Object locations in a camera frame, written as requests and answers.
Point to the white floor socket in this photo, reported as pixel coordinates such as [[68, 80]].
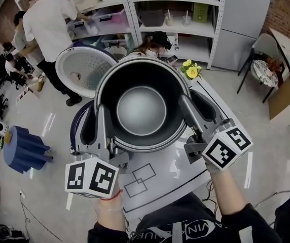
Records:
[[22, 194]]

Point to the white fluted round basket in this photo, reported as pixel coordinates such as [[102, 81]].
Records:
[[117, 52]]

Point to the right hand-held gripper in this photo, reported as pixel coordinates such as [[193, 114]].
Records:
[[226, 148]]

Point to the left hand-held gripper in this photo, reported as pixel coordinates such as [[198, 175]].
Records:
[[91, 178]]

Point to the navy rice cooker white lid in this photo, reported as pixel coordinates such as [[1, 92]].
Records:
[[84, 67]]

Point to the person's right forearm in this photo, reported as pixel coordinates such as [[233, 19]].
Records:
[[227, 194]]

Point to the rust dried flower bunch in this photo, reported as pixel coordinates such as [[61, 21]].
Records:
[[273, 65]]

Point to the person's black printed shirt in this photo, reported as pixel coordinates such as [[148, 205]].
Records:
[[185, 216]]

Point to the dark metal pot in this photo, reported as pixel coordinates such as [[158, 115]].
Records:
[[140, 110]]

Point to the small tan box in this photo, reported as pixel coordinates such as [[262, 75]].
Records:
[[8, 137]]

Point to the dark storage bin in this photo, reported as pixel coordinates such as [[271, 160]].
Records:
[[152, 18]]

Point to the yellow flowers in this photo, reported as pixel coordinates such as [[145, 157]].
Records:
[[191, 72]]

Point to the round patterned seat cushion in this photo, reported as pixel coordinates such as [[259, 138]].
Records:
[[264, 75]]

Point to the plastic cup beige drink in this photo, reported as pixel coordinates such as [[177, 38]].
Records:
[[169, 20]]

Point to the clear storage bin pink contents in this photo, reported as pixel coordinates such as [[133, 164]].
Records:
[[109, 20]]

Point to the black capsule pet carrier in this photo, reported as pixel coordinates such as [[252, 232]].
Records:
[[0, 234]]

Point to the clear storage bin black latches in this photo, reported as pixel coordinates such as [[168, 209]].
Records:
[[81, 29]]

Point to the round table blue cloth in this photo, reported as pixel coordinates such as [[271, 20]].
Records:
[[26, 151]]

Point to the clear plastic cup straw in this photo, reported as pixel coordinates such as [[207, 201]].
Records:
[[186, 20]]

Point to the white box triangle cutouts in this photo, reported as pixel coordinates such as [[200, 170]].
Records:
[[23, 95]]

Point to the grey white refrigerator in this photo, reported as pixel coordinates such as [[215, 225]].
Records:
[[244, 21]]

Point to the person's left forearm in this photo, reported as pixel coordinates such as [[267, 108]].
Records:
[[109, 216]]

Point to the green box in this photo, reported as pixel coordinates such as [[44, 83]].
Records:
[[200, 12]]

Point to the smartphone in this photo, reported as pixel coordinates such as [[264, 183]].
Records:
[[171, 59]]

